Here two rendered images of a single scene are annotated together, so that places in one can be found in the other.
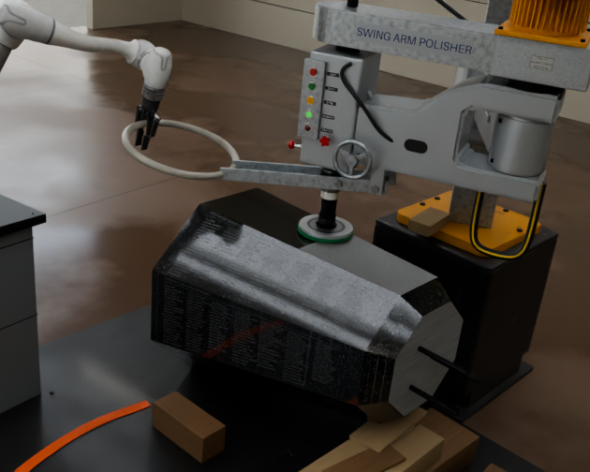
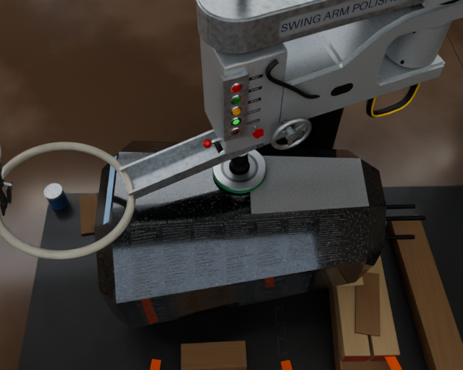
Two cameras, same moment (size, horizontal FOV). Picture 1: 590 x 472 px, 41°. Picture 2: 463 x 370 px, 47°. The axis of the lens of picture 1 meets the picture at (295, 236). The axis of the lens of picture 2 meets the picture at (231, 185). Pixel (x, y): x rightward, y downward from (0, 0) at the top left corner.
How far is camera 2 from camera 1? 2.17 m
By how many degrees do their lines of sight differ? 45
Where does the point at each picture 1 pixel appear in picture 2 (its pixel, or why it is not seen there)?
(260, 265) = (225, 244)
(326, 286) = (300, 230)
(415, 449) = not seen: hidden behind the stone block
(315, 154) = (242, 143)
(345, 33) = (266, 36)
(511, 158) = (426, 57)
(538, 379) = not seen: hidden behind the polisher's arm
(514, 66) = not seen: outside the picture
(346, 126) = (273, 109)
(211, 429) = (241, 353)
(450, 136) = (375, 67)
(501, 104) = (425, 23)
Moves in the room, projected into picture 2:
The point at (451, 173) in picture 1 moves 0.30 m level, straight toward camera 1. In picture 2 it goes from (373, 92) to (432, 150)
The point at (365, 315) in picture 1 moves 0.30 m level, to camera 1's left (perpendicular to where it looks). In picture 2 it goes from (350, 235) to (297, 283)
